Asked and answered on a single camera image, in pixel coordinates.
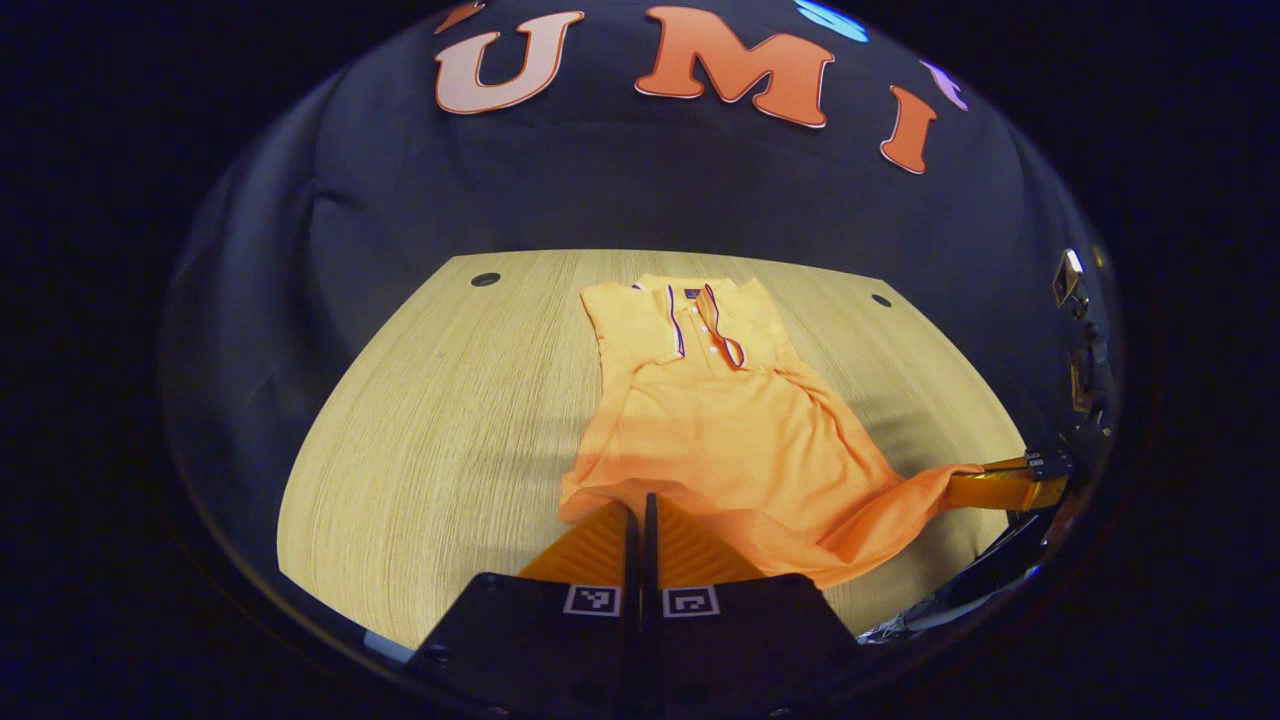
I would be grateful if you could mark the orange T-shirt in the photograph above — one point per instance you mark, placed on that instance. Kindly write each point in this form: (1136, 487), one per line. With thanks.
(720, 440)

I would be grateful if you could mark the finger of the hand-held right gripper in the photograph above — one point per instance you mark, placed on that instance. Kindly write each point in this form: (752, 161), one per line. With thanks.
(1005, 490)

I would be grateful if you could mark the black backdrop cloth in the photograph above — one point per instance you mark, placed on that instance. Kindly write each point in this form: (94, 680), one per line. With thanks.
(600, 180)

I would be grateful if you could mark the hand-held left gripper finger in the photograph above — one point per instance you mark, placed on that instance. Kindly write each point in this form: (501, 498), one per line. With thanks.
(651, 560)
(631, 560)

